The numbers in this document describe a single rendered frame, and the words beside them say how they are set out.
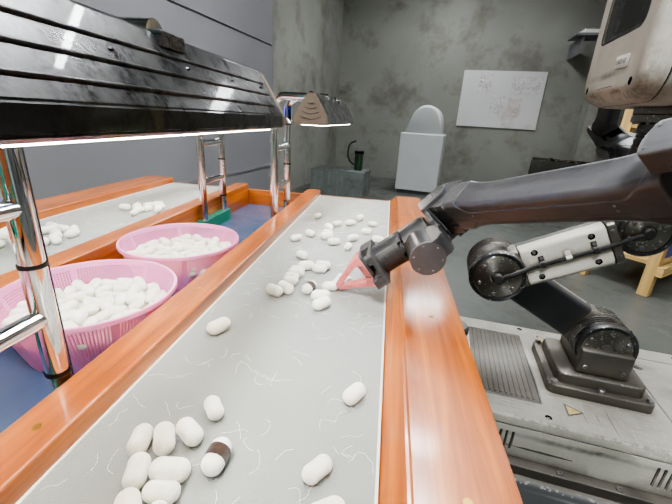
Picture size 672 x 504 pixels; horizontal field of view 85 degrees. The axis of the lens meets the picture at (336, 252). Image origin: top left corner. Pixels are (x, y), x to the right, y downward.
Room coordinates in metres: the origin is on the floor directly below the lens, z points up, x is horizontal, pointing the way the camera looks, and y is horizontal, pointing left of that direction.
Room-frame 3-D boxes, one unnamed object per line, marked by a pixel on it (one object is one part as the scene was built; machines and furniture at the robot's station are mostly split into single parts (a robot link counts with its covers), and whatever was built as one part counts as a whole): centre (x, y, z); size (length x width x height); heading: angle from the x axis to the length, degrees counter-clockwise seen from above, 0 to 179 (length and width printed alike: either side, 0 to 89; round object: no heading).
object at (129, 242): (0.82, 0.37, 0.72); 0.27 x 0.27 x 0.10
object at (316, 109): (1.21, 0.04, 1.08); 0.62 x 0.08 x 0.07; 173
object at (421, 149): (6.05, -1.26, 0.66); 0.67 x 0.61 x 1.32; 75
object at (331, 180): (5.52, -0.02, 0.38); 0.78 x 0.62 x 0.76; 76
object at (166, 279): (0.55, 0.40, 0.72); 0.27 x 0.27 x 0.10
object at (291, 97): (1.22, 0.12, 0.90); 0.20 x 0.19 x 0.45; 173
